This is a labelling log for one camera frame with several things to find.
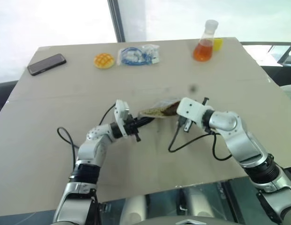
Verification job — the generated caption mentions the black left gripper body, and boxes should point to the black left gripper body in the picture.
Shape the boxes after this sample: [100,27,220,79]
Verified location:
[123,116,142,143]

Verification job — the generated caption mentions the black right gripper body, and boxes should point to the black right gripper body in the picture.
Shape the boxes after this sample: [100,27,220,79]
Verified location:
[176,114,193,133]

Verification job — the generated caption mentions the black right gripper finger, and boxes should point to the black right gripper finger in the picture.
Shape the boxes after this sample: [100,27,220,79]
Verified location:
[162,103,182,117]

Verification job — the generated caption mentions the flask with orange liquid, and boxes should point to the flask with orange liquid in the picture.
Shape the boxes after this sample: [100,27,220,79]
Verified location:
[192,19,219,62]

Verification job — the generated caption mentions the yellow pineapple bun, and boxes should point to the yellow pineapple bun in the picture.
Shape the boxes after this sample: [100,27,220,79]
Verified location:
[93,53,116,69]

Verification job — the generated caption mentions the yellow block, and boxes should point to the yellow block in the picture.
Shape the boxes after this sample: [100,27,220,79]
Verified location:
[212,37,224,52]

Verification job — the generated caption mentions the grey window pillar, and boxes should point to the grey window pillar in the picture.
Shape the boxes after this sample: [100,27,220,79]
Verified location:
[107,0,126,44]

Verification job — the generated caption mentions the black smartphone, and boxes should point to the black smartphone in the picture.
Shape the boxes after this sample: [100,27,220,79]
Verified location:
[27,53,67,76]

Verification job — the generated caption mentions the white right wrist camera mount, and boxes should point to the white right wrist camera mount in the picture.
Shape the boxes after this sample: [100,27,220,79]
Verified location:
[176,97,214,128]

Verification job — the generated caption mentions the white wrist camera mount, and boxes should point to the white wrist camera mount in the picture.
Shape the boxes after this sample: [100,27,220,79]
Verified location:
[176,97,214,128]
[113,99,134,137]

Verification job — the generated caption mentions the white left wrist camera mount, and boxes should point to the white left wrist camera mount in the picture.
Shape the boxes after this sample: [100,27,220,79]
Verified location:
[113,99,134,137]

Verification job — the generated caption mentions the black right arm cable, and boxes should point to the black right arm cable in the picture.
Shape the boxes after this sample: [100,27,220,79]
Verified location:
[168,121,233,161]

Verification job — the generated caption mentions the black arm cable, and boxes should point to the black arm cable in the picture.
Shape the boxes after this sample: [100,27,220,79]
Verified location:
[168,121,233,161]
[57,103,117,162]

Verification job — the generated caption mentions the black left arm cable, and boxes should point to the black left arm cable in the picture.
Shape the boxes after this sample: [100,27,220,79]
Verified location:
[57,103,117,162]

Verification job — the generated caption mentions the plastic bag of blue cables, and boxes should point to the plastic bag of blue cables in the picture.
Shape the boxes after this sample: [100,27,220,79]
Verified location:
[116,44,161,67]

